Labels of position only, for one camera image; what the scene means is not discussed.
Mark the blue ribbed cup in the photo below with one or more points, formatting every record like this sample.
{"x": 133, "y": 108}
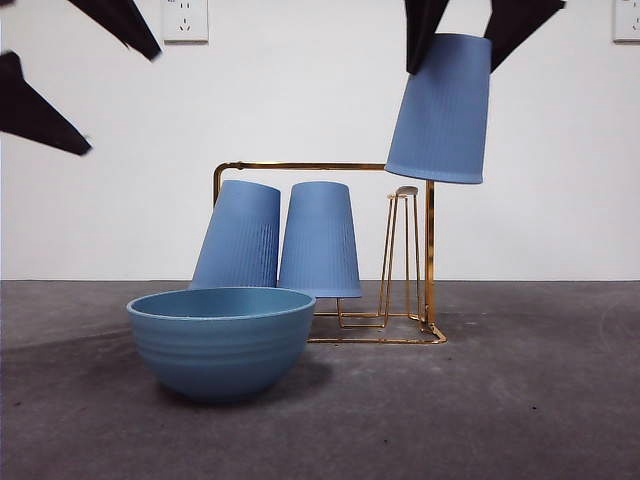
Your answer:
{"x": 240, "y": 240}
{"x": 320, "y": 240}
{"x": 440, "y": 110}

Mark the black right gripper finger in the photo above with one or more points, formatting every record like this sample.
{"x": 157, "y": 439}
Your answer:
{"x": 515, "y": 20}
{"x": 422, "y": 30}

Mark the white wall socket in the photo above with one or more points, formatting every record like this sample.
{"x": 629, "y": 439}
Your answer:
{"x": 627, "y": 20}
{"x": 185, "y": 20}

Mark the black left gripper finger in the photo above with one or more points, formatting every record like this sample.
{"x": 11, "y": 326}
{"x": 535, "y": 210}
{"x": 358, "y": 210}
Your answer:
{"x": 125, "y": 25}
{"x": 35, "y": 115}

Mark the blue ceramic bowl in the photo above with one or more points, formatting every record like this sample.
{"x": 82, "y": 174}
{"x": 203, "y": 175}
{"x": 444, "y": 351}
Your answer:
{"x": 220, "y": 350}

